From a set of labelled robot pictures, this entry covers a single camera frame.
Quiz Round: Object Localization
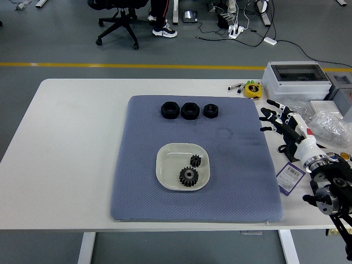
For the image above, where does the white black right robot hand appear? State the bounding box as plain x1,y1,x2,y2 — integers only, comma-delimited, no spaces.
259,99,327,166

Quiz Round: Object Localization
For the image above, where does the small black gear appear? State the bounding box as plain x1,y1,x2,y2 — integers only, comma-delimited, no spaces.
189,154,203,168

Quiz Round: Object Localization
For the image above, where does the large black gear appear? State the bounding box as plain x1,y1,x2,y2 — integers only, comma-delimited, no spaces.
179,166,199,189

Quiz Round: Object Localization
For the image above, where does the white square plate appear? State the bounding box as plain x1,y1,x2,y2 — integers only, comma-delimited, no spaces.
156,142,211,191

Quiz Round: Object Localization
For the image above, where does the push-button control box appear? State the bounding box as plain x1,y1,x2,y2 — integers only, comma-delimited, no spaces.
326,150,352,163

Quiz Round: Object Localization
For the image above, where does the white flat box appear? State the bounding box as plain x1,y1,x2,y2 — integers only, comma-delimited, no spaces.
310,100,344,119

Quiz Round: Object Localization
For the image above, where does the small black hex nut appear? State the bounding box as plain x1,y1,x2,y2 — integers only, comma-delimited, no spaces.
203,103,219,119

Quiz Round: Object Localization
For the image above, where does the large black hex nut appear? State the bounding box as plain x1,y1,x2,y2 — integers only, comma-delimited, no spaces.
180,102,201,120
161,101,181,120

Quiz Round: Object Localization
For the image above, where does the bag of clear small parts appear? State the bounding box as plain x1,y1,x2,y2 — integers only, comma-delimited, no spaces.
306,110,352,149

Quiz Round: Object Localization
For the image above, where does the bag of blue resistors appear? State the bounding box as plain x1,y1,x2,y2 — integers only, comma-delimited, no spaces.
290,101,315,126

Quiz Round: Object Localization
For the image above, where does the purple-edged label card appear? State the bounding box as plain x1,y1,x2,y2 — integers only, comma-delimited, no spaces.
276,162,306,196

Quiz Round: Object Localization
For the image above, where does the yellow tape measure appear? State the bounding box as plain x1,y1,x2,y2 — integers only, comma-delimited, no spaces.
244,83,263,99

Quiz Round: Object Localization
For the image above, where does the black silver marker pen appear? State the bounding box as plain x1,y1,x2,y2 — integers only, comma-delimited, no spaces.
227,83,245,94

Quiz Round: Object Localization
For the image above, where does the white table leg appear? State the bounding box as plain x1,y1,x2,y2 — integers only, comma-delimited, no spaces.
278,229,300,264
78,232,96,264

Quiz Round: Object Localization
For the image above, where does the white power strip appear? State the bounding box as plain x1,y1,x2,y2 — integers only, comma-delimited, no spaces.
228,24,245,39

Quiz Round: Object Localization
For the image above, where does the blue-grey textured mat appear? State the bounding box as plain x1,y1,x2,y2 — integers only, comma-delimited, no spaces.
109,95,284,222

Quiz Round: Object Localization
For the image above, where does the black desk phone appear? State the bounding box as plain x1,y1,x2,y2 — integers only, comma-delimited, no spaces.
183,10,199,23

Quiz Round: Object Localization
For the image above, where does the person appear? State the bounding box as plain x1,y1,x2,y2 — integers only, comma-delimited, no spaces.
148,0,178,39

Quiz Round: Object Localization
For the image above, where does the black office chair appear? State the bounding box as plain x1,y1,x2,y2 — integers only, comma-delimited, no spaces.
87,0,149,50

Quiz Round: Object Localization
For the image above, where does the black plastic bracket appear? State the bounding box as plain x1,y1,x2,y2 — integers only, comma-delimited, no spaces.
277,137,302,163

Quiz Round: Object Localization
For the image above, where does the grey electrical enclosure box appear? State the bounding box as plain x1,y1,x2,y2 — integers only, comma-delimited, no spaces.
261,60,333,106

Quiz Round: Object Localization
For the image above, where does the black floor cable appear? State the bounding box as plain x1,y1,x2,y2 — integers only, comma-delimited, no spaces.
276,40,352,68

